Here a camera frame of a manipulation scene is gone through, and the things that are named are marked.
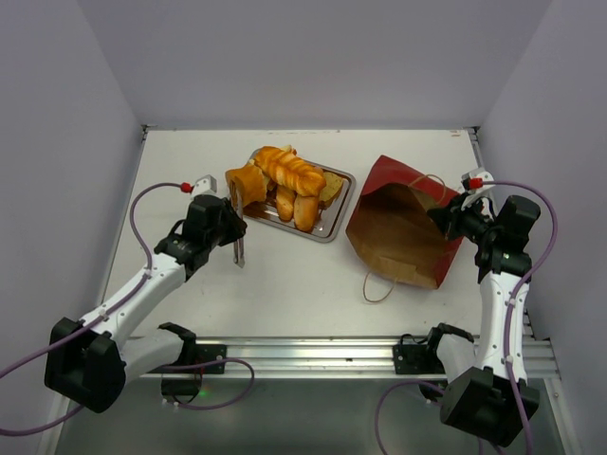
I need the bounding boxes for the metal tongs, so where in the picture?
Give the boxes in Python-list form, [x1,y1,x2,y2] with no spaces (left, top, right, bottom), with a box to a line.
[229,177,248,269]

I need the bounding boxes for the orange bread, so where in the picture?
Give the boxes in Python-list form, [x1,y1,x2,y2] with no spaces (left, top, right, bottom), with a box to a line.
[225,163,267,207]

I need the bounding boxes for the red paper bag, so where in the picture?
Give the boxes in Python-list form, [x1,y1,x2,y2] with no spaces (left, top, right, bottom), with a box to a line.
[345,155,461,290]

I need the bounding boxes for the long glazed bread loaf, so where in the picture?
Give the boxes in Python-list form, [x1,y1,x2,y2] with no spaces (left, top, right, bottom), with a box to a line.
[275,185,297,222]

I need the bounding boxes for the braided golden bread loaf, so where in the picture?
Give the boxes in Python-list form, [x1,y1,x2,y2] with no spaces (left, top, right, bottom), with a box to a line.
[253,146,326,197]

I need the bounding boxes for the golden baguette roll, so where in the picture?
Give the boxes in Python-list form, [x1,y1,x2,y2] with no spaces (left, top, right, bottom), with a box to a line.
[293,194,319,232]

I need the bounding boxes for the brown seeded bread slice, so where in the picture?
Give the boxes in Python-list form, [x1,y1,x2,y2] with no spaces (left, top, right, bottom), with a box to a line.
[319,172,344,209]

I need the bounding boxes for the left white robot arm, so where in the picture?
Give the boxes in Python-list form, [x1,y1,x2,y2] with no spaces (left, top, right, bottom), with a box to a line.
[44,194,247,413]

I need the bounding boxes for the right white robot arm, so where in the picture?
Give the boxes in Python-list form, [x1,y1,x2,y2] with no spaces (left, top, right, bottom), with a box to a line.
[422,194,541,447]

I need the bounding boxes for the stainless steel tray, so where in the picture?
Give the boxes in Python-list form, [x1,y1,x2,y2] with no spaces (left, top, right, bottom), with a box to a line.
[244,161,357,243]

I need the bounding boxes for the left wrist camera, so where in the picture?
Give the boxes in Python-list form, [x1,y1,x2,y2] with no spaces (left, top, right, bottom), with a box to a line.
[191,174,217,198]

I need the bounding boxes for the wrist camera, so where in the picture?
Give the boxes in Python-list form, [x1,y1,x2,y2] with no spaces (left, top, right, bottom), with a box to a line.
[191,174,217,198]
[461,168,493,209]

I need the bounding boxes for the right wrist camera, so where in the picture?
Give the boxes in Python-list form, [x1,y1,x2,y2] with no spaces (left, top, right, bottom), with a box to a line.
[461,168,493,209]

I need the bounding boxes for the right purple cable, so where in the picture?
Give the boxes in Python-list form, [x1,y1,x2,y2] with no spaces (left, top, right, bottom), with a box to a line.
[376,178,560,455]

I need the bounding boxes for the purple cable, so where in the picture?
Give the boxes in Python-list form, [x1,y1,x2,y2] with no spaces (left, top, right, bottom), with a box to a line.
[0,180,255,435]
[376,178,560,455]

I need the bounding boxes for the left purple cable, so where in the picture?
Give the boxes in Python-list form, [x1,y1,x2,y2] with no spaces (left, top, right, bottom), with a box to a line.
[0,180,255,435]

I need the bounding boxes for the aluminium mounting rail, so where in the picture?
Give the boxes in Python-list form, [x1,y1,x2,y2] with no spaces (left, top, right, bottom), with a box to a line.
[127,335,556,380]

